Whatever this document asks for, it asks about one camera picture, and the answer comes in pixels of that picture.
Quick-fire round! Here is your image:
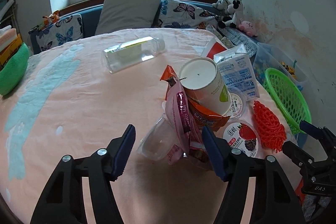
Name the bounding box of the red foam fruit net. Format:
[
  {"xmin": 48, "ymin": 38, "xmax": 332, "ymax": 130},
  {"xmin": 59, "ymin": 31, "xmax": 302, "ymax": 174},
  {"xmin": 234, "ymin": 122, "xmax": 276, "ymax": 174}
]
[{"xmin": 253, "ymin": 101, "xmax": 286, "ymax": 153}]

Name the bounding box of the strawberry yogurt lid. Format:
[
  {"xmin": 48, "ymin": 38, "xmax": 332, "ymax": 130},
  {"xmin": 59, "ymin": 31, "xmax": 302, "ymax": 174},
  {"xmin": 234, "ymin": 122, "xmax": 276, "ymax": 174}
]
[{"xmin": 222, "ymin": 120, "xmax": 260, "ymax": 157}]

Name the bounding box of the small clear yogurt cup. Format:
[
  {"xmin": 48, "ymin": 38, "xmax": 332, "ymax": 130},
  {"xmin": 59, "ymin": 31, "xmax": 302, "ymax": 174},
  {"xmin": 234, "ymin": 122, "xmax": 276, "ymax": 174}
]
[{"xmin": 227, "ymin": 86, "xmax": 247, "ymax": 122}]

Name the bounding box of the white blue milk carton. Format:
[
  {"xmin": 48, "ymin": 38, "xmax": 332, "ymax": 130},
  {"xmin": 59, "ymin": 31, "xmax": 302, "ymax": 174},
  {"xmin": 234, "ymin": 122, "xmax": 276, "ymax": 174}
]
[{"xmin": 214, "ymin": 44, "xmax": 260, "ymax": 101}]

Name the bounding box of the orange red snack bag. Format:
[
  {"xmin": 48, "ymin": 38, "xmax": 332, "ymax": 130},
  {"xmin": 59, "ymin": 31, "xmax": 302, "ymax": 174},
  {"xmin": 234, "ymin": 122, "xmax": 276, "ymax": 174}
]
[{"xmin": 160, "ymin": 65, "xmax": 231, "ymax": 131}]

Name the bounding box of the pink snack wrapper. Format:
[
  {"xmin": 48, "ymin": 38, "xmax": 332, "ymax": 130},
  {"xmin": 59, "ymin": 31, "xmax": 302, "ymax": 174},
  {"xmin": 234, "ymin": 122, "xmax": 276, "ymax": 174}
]
[{"xmin": 165, "ymin": 81, "xmax": 210, "ymax": 169}]

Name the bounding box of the clear plastic cup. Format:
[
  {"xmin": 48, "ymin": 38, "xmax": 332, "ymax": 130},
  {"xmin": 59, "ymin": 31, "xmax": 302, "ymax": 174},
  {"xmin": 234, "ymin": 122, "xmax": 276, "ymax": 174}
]
[{"xmin": 137, "ymin": 113, "xmax": 177, "ymax": 161}]

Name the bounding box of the white paper cup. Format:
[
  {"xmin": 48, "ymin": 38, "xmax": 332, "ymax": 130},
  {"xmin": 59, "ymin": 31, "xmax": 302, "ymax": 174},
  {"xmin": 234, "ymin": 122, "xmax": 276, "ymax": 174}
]
[{"xmin": 178, "ymin": 57, "xmax": 231, "ymax": 116}]

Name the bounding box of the red paper cup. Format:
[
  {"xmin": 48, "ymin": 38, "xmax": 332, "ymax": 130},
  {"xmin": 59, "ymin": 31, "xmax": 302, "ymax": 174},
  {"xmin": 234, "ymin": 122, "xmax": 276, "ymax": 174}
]
[{"xmin": 201, "ymin": 38, "xmax": 227, "ymax": 59}]

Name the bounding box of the clear plastic bottle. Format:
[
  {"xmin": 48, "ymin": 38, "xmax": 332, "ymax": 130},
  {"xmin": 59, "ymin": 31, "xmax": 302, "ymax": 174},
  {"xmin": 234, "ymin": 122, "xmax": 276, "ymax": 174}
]
[{"xmin": 102, "ymin": 36, "xmax": 166, "ymax": 74}]

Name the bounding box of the green plastic basket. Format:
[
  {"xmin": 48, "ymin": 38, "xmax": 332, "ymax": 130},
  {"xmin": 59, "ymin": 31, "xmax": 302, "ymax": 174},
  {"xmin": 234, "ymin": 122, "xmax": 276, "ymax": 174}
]
[{"xmin": 263, "ymin": 68, "xmax": 311, "ymax": 135}]

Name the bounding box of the yellow toy vehicle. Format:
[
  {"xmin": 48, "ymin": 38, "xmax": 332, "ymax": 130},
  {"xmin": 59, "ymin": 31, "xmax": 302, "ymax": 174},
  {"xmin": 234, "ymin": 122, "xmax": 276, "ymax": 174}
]
[{"xmin": 280, "ymin": 61, "xmax": 296, "ymax": 78}]

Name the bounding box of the clear plastic storage box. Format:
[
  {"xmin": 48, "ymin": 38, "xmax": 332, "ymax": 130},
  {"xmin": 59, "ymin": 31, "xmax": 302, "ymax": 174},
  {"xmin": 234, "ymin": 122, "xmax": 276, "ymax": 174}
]
[{"xmin": 252, "ymin": 43, "xmax": 309, "ymax": 92}]

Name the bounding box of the pink blanket table cover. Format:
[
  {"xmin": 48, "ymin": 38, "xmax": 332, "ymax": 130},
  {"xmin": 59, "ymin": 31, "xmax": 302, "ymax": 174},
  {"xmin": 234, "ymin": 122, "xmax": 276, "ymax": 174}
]
[{"xmin": 0, "ymin": 27, "xmax": 302, "ymax": 224}]

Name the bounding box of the grey patterned cloth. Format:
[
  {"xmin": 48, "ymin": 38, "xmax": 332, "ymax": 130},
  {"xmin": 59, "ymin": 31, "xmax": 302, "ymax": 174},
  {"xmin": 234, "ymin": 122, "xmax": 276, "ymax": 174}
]
[{"xmin": 206, "ymin": 25, "xmax": 258, "ymax": 58}]

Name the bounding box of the pink plush toy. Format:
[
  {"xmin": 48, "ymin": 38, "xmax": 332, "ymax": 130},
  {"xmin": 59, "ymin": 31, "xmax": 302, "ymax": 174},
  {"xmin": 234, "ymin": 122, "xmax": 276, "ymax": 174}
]
[{"xmin": 238, "ymin": 20, "xmax": 257, "ymax": 37}]

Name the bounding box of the green plush cushion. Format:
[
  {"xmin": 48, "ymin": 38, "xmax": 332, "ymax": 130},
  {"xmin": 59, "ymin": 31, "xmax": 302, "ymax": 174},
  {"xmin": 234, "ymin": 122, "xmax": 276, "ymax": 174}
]
[{"xmin": 1, "ymin": 43, "xmax": 30, "ymax": 96}]

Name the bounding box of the cow plush toy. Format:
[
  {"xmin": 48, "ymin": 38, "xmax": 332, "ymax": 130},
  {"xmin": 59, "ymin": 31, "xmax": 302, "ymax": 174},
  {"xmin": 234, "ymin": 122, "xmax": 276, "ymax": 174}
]
[{"xmin": 218, "ymin": 0, "xmax": 244, "ymax": 28}]

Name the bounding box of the grey plush toy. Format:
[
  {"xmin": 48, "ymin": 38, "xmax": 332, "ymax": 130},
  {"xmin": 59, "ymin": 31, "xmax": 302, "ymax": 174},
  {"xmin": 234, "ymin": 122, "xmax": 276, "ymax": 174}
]
[{"xmin": 212, "ymin": 0, "xmax": 230, "ymax": 11}]

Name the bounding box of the left butterfly pillow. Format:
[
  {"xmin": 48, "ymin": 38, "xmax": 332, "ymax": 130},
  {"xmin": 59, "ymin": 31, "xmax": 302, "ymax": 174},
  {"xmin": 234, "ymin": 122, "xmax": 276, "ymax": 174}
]
[{"xmin": 35, "ymin": 14, "xmax": 84, "ymax": 53}]

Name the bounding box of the butterfly pillow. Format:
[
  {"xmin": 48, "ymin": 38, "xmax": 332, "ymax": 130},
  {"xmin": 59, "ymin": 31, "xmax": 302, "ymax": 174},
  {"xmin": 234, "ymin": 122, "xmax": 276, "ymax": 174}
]
[
  {"xmin": 35, "ymin": 14, "xmax": 84, "ymax": 53},
  {"xmin": 156, "ymin": 0, "xmax": 219, "ymax": 30}
]

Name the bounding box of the orange fox plush toy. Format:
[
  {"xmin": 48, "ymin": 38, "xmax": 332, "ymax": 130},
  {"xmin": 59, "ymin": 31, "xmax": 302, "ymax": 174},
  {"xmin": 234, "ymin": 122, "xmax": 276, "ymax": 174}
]
[{"xmin": 42, "ymin": 10, "xmax": 60, "ymax": 27}]

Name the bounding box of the right butterfly pillow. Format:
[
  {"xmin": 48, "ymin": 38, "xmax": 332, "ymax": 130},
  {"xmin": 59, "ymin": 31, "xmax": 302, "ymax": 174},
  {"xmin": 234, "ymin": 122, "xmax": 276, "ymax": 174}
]
[{"xmin": 156, "ymin": 0, "xmax": 219, "ymax": 30}]

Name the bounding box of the blue sofa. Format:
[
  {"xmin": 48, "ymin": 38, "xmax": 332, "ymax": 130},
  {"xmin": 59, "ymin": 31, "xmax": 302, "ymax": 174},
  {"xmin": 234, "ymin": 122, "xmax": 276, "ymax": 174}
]
[{"xmin": 28, "ymin": 0, "xmax": 259, "ymax": 59}]

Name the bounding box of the grey pillow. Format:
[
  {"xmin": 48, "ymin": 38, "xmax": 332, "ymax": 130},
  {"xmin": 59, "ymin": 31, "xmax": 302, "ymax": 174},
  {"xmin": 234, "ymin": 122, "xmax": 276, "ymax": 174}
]
[{"xmin": 95, "ymin": 0, "xmax": 161, "ymax": 35}]

